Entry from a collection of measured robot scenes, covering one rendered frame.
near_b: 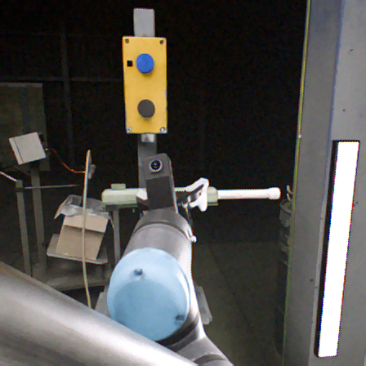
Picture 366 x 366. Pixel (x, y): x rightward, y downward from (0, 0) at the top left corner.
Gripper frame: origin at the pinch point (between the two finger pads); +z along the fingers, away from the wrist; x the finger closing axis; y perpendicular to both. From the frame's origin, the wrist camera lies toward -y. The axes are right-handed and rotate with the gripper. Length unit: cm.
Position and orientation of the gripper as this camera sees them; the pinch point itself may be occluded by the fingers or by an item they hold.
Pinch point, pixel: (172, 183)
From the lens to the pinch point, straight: 66.5
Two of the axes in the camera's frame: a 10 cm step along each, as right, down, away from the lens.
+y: 2.0, 9.3, 3.0
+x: 9.8, -1.8, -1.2
